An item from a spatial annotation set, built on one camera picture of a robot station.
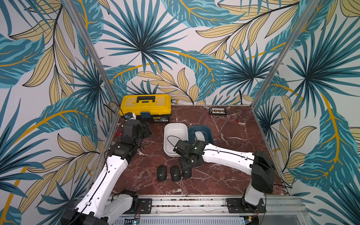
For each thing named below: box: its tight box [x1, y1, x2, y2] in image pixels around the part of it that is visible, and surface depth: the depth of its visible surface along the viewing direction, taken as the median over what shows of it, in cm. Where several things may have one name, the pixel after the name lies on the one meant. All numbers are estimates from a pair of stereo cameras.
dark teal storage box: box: [187, 125, 214, 145], surface depth 103 cm
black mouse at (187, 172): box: [182, 167, 192, 179], surface depth 85 cm
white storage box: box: [163, 122, 189, 158], surface depth 102 cm
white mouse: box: [194, 130, 206, 143], surface depth 101 cm
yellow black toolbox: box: [120, 94, 172, 123], surface depth 99 cm
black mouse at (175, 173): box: [170, 165, 181, 182], surface depth 84 cm
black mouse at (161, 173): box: [157, 164, 167, 182], surface depth 85 cm
